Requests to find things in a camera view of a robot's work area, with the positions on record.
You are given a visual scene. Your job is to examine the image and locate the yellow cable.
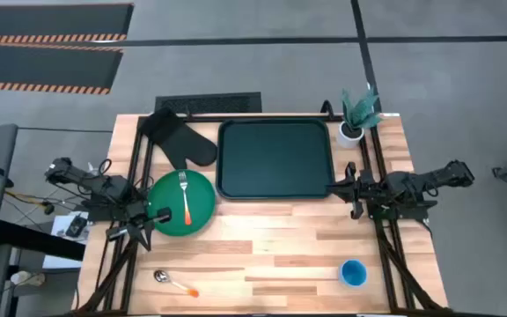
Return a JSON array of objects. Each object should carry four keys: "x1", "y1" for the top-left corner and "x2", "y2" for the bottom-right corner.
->
[{"x1": 4, "y1": 188, "x2": 47, "y2": 209}]

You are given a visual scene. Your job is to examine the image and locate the metal fork orange handle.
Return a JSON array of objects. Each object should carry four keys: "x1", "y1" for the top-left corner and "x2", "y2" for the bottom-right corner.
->
[{"x1": 178, "y1": 171, "x2": 193, "y2": 226}]

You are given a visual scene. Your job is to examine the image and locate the white paper sheet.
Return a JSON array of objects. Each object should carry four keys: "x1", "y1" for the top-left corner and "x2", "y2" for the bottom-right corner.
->
[{"x1": 41, "y1": 210, "x2": 90, "y2": 270}]

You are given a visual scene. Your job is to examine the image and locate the green round plate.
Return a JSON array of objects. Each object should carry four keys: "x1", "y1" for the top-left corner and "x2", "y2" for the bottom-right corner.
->
[{"x1": 146, "y1": 168, "x2": 217, "y2": 238}]

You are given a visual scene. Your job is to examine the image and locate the black aluminium table frame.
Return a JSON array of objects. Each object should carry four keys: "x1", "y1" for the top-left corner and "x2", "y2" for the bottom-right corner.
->
[{"x1": 75, "y1": 112, "x2": 446, "y2": 316}]

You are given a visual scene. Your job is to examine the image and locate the black textured floor mat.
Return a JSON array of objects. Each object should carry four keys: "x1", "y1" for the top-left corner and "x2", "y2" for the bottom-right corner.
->
[{"x1": 154, "y1": 92, "x2": 263, "y2": 114}]

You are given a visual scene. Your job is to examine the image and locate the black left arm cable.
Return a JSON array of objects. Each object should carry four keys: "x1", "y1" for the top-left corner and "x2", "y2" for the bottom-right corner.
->
[{"x1": 97, "y1": 158, "x2": 114, "y2": 178}]

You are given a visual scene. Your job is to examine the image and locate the light blue plastic cup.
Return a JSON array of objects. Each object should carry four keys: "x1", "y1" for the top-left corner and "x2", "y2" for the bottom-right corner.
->
[{"x1": 339, "y1": 258, "x2": 369, "y2": 289}]

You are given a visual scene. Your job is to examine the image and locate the dark green serving tray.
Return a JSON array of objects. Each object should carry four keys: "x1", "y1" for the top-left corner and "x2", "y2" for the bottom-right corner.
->
[{"x1": 216, "y1": 117, "x2": 336, "y2": 201}]

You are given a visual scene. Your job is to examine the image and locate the black handheld device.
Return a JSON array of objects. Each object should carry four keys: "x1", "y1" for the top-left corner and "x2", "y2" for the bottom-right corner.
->
[{"x1": 65, "y1": 214, "x2": 89, "y2": 240}]

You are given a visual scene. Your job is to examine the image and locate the green artificial plant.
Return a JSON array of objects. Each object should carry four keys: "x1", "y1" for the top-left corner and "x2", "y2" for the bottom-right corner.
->
[{"x1": 340, "y1": 87, "x2": 385, "y2": 131}]

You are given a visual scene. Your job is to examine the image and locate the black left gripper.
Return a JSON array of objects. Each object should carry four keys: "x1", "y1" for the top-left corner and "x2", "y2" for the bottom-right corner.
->
[{"x1": 106, "y1": 200, "x2": 173, "y2": 253}]

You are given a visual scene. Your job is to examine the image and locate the metal spoon orange handle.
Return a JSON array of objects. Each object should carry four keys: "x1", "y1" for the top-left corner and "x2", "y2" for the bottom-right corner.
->
[{"x1": 153, "y1": 269, "x2": 201, "y2": 299}]

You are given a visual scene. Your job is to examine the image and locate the white round plant pot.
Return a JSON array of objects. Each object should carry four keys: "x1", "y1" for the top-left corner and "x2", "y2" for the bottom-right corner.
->
[{"x1": 336, "y1": 122, "x2": 365, "y2": 150}]

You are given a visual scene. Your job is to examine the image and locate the black floor mat orange stripes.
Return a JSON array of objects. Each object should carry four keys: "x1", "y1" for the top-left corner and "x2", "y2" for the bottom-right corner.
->
[
  {"x1": 0, "y1": 3, "x2": 135, "y2": 45},
  {"x1": 0, "y1": 43, "x2": 123, "y2": 96}
]

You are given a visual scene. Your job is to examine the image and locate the black oven mitt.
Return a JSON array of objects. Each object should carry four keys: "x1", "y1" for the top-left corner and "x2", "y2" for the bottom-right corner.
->
[{"x1": 137, "y1": 107, "x2": 218, "y2": 171}]

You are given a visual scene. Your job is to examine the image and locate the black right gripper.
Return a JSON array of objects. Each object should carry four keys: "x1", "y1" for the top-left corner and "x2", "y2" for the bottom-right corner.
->
[{"x1": 326, "y1": 161, "x2": 376, "y2": 220}]

